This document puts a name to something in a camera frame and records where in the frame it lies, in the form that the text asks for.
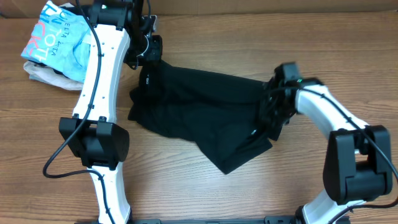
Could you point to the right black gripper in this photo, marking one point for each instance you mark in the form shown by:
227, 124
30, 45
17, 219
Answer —
268, 121

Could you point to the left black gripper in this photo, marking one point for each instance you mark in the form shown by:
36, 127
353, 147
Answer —
155, 55

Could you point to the black t-shirt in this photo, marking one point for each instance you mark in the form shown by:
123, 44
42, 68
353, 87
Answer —
218, 112

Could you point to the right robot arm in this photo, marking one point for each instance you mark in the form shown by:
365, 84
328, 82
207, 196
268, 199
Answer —
357, 168

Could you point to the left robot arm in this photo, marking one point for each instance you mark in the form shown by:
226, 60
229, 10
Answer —
121, 33

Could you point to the light blue printed t-shirt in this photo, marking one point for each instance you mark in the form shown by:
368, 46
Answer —
60, 40

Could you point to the beige folded garment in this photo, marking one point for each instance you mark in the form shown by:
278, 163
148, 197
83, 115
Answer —
47, 75

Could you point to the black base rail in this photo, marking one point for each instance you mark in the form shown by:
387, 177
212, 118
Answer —
211, 221

